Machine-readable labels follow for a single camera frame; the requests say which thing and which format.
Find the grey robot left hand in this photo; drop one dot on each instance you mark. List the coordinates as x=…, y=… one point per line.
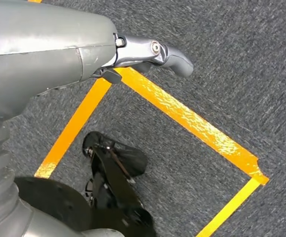
x=34, y=49

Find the black robot foot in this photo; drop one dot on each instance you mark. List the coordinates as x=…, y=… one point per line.
x=113, y=176

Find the yellow floor tape square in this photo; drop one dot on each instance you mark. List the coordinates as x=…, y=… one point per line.
x=182, y=114

